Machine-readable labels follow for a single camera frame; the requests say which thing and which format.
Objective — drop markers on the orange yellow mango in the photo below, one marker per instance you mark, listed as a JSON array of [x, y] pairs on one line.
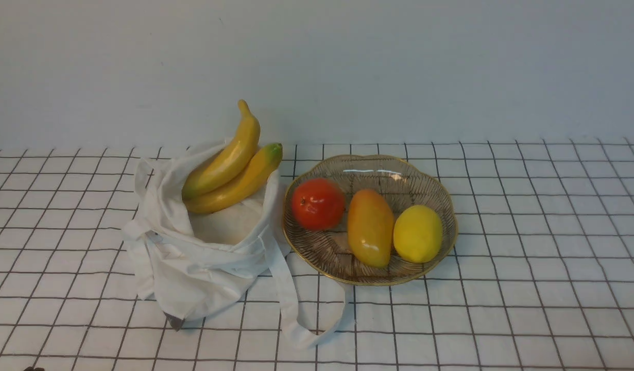
[[370, 226]]

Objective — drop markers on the red orange tomato fruit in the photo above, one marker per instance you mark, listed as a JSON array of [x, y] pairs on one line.
[[318, 204]]

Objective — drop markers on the yellow banana with stem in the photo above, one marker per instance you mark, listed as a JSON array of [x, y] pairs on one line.
[[230, 161]]

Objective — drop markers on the white cloth tote bag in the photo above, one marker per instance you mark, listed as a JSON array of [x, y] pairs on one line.
[[191, 278]]

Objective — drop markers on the white grid tablecloth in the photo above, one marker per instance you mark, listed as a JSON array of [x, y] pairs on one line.
[[541, 277]]

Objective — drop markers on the yellow banana with green tip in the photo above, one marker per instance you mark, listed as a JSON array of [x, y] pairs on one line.
[[250, 180]]

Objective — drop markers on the yellow lemon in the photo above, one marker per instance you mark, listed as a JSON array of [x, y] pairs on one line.
[[417, 234]]

